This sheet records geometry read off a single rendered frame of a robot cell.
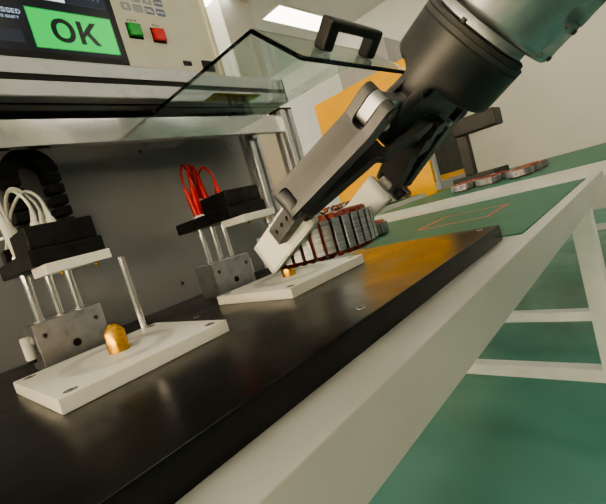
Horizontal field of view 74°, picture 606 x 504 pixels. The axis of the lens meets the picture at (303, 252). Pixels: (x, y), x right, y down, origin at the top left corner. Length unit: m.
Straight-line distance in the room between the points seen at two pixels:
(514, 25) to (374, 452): 0.24
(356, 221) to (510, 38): 0.16
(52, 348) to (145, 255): 0.25
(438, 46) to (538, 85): 5.31
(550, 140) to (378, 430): 5.36
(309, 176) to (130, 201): 0.50
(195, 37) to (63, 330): 0.50
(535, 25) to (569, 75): 5.27
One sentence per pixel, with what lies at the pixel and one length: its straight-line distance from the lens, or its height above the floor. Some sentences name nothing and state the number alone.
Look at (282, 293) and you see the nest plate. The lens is 0.47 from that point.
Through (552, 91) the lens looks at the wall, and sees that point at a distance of 5.55.
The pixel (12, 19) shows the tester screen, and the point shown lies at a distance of 0.65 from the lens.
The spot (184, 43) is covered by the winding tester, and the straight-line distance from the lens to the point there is 0.75.
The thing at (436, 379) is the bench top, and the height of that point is 0.72.
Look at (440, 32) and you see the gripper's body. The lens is 0.28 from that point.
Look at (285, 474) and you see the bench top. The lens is 0.21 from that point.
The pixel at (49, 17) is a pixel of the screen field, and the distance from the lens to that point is 0.66.
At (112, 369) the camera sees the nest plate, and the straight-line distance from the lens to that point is 0.37.
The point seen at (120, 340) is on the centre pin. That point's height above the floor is 0.79.
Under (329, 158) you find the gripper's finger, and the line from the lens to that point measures 0.27.
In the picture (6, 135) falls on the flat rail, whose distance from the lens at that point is 0.54.
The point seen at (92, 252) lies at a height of 0.88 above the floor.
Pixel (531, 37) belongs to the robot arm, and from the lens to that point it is 0.27.
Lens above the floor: 0.86
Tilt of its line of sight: 5 degrees down
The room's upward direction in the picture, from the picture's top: 16 degrees counter-clockwise
